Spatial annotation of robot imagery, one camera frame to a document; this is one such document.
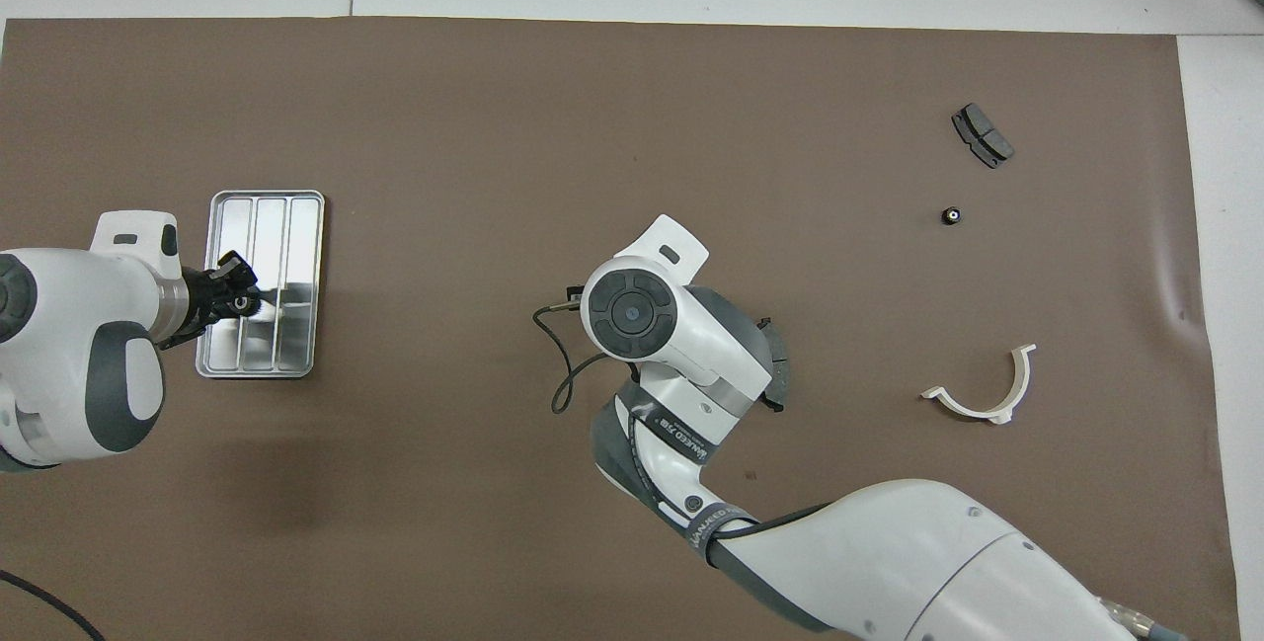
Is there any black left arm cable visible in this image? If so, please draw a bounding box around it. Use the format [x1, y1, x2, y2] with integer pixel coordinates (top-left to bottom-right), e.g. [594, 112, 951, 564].
[0, 569, 107, 641]

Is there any white semicircular pipe clamp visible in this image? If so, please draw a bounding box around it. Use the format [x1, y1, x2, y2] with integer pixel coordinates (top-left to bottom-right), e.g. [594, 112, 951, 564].
[920, 344, 1038, 426]

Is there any brown table mat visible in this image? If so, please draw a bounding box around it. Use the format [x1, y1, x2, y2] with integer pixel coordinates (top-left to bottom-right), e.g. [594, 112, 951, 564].
[0, 17, 1241, 641]

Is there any short dark grey brake pad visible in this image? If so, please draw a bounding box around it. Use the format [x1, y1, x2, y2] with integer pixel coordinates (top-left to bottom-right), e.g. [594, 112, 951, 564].
[951, 103, 1015, 170]

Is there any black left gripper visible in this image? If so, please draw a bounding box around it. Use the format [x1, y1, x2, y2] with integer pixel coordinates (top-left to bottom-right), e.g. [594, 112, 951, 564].
[161, 250, 263, 352]

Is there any long dark grey brake pad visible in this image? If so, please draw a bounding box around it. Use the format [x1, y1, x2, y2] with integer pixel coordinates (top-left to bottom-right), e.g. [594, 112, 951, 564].
[752, 317, 793, 414]

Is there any silver metal tray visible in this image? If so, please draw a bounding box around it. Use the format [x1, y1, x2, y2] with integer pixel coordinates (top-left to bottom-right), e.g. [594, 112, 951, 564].
[195, 190, 326, 380]

